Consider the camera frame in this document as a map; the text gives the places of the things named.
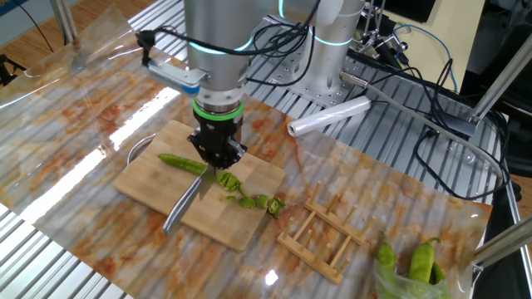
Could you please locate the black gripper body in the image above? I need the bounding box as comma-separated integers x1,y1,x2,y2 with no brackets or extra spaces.
198,118,244,169

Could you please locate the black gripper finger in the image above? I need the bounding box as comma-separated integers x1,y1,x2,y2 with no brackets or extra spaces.
187,130,215,169
218,140,249,169

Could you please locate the steel cleaver knife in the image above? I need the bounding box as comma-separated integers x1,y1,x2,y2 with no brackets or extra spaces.
161,164,228,237

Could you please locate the cut green chili pepper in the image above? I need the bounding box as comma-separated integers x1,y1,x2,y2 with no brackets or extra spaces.
157,153,208,176

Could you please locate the cut chili end chunk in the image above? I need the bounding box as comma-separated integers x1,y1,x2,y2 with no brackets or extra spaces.
215,170,242,193

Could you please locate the whole green chili pepper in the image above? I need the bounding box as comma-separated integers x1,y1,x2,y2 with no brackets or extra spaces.
408,236,441,283
430,261,446,286
376,231,397,271

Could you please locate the wooden cutting board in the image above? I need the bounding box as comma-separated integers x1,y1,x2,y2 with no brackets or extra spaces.
113,120,287,252

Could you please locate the white plastic film roll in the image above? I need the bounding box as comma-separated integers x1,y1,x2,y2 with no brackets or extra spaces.
286,96,372,139

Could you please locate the wooden peg rack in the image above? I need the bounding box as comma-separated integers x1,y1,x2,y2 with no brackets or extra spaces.
276,180,377,286

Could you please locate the marble pattern plastic mat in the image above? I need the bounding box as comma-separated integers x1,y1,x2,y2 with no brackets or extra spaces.
0,3,494,299

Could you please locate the metal clamp assembly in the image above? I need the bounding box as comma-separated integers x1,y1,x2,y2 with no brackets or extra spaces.
357,0,411,70

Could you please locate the grey flexible conduit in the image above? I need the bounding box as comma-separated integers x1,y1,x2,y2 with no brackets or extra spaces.
339,70,506,179

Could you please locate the black tripod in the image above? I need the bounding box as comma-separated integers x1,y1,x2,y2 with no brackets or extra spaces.
0,52,27,88

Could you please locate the clear plastic bag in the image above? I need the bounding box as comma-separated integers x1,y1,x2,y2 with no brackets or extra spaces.
372,259,454,299

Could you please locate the black screen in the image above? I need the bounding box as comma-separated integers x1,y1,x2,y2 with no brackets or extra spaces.
384,0,437,24

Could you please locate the beige panel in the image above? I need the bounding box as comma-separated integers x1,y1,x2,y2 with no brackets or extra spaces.
390,0,486,93

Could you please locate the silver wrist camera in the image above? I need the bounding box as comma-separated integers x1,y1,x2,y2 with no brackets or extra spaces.
145,57,209,97

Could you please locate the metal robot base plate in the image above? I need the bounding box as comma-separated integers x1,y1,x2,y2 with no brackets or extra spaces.
265,51,354,110

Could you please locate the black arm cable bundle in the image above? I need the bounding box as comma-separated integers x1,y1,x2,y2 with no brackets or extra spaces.
247,20,321,89

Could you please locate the black camera cable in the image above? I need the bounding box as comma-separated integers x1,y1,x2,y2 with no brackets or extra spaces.
135,0,323,67

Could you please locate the aluminium frame post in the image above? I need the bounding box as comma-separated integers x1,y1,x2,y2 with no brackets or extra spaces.
469,32,532,125
472,215,532,273
49,0,79,46

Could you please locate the black looped floor cable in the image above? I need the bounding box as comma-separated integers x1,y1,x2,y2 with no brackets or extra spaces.
413,57,512,203

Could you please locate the blue cable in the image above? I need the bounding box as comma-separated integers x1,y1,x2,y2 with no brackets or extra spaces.
392,22,458,92

